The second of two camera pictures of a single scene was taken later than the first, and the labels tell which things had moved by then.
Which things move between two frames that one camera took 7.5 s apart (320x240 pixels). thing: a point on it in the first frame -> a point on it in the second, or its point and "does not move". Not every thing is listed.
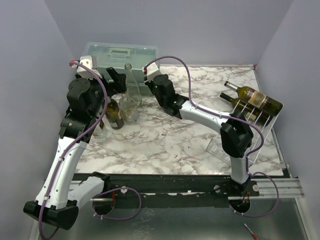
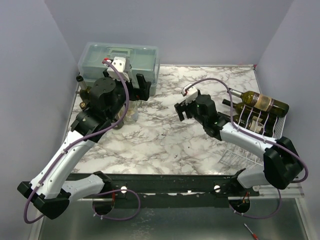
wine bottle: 236,102 -> 243,111
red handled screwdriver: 254,235 does not move
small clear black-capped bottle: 129,108 does not move
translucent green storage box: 117,55 does not move
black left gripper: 118,84 -> 143,85
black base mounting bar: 168,191 does not move
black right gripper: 152,81 -> 186,110
